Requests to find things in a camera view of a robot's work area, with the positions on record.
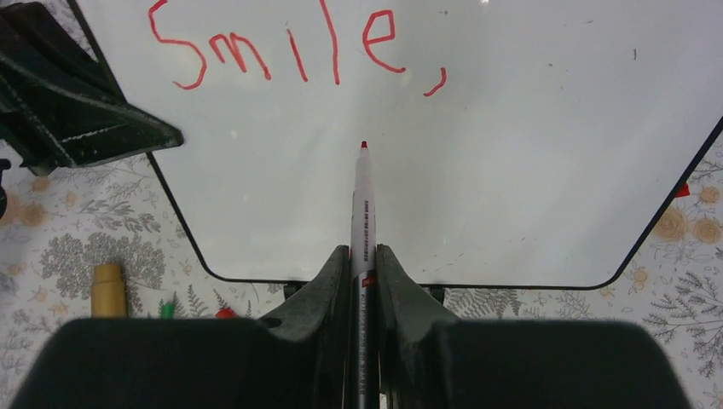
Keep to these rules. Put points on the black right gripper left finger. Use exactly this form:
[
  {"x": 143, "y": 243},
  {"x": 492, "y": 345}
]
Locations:
[{"x": 311, "y": 331}]

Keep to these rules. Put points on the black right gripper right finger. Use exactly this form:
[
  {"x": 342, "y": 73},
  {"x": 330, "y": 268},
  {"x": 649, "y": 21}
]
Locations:
[{"x": 410, "y": 369}]

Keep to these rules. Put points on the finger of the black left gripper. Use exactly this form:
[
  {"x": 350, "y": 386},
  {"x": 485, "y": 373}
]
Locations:
[{"x": 59, "y": 107}]

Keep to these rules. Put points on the white whiteboard black frame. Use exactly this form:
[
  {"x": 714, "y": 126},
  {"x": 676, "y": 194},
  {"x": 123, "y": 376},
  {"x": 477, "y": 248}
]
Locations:
[{"x": 515, "y": 143}]

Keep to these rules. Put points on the red object behind whiteboard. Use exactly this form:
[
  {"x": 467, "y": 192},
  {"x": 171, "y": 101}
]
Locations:
[{"x": 684, "y": 191}]

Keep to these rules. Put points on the green cap marker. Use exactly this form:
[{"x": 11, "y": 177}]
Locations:
[{"x": 167, "y": 311}]

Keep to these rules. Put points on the wooden microphone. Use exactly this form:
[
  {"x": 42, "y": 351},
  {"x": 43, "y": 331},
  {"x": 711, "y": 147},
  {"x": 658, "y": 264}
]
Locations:
[{"x": 108, "y": 293}]

